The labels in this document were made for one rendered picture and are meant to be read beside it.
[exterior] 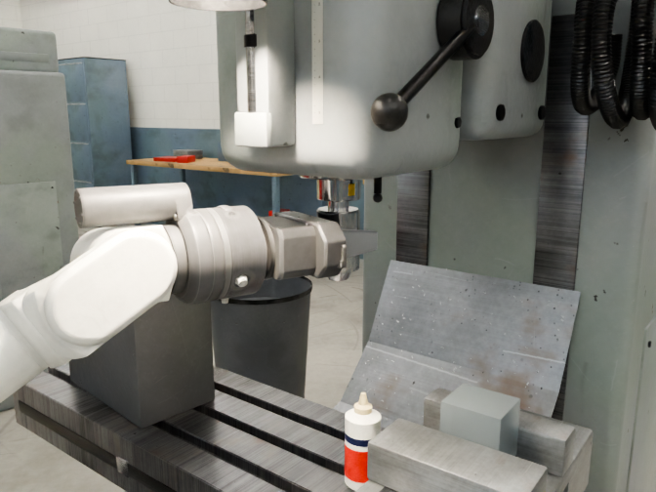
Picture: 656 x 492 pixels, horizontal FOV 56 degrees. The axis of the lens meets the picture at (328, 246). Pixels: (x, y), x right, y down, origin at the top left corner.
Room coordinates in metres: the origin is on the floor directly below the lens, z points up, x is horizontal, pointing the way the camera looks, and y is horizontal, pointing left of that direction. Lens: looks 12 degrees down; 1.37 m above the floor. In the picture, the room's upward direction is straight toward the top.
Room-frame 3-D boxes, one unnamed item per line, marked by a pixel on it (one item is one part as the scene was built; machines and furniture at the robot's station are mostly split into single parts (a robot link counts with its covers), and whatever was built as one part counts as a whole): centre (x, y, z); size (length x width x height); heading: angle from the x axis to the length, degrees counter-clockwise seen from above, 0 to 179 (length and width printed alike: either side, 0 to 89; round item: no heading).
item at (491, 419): (0.54, -0.15, 1.07); 0.06 x 0.05 x 0.06; 54
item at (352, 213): (0.65, -0.01, 1.26); 0.05 x 0.05 x 0.01
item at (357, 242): (0.62, -0.03, 1.24); 0.06 x 0.02 x 0.03; 123
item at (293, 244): (0.60, 0.07, 1.23); 0.13 x 0.12 x 0.10; 33
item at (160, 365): (0.86, 0.28, 1.06); 0.22 x 0.12 x 0.20; 46
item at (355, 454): (0.62, -0.04, 1.01); 0.04 x 0.04 x 0.11
